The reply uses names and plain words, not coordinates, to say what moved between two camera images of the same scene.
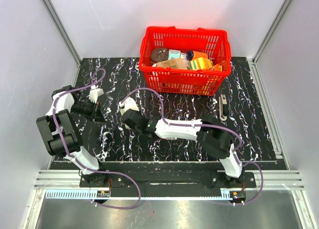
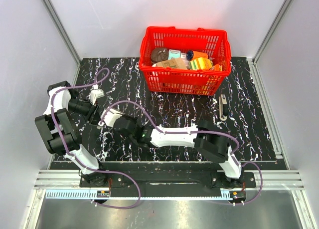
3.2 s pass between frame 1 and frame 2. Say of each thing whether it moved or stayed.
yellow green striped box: stayed
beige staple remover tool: stayed
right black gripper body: moved
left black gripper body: stayed
